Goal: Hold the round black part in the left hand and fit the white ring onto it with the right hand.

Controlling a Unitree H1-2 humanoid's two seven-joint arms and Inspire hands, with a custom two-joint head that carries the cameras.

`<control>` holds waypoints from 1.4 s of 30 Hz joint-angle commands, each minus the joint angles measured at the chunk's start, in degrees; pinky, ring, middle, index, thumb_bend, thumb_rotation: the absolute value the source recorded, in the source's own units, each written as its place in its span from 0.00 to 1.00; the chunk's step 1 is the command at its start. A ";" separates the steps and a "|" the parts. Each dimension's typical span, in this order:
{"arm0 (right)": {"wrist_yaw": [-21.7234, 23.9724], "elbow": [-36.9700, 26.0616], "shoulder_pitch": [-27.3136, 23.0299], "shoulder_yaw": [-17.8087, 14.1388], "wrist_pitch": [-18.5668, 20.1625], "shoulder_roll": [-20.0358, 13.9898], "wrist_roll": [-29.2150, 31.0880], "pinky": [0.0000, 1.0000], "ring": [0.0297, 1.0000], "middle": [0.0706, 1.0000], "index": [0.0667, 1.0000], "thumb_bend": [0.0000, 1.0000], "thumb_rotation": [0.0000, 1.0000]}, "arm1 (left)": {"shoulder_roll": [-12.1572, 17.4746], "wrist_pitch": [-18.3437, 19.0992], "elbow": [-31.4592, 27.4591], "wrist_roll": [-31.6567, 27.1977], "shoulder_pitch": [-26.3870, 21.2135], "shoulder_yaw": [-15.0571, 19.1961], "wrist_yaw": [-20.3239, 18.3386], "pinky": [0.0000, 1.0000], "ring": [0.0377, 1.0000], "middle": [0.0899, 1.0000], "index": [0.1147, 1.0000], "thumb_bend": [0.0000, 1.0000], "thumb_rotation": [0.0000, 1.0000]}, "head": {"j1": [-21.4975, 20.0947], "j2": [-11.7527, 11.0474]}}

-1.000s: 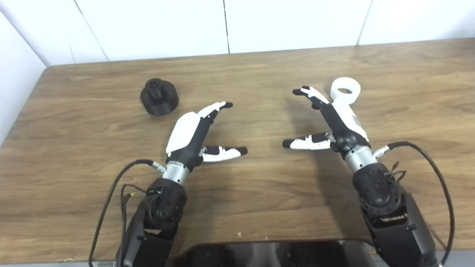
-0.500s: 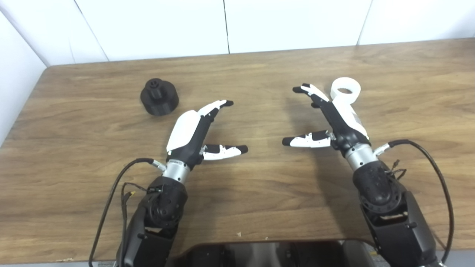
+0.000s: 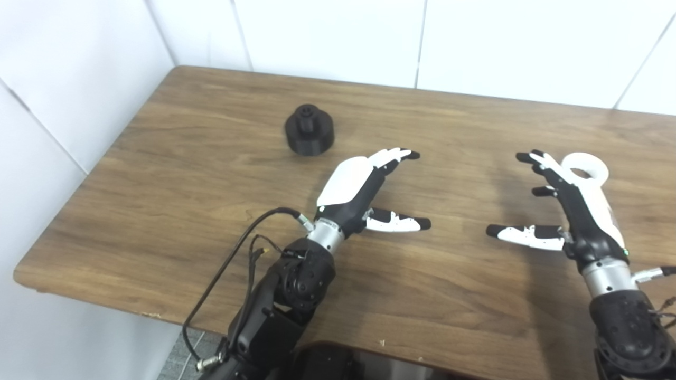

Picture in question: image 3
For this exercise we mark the round black plastic part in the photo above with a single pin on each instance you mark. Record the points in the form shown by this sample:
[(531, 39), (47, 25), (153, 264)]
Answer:
[(310, 138)]

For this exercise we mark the dark robot torso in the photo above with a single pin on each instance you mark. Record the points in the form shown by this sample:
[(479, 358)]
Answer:
[(338, 364)]

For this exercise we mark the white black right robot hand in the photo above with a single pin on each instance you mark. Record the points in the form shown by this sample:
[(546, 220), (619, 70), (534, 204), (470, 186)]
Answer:
[(597, 221)]

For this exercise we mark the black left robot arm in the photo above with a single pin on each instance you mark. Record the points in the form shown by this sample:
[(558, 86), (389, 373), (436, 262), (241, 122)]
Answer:
[(301, 285)]

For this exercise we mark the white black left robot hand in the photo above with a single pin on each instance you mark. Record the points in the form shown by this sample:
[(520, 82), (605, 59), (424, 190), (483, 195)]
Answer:
[(348, 182)]

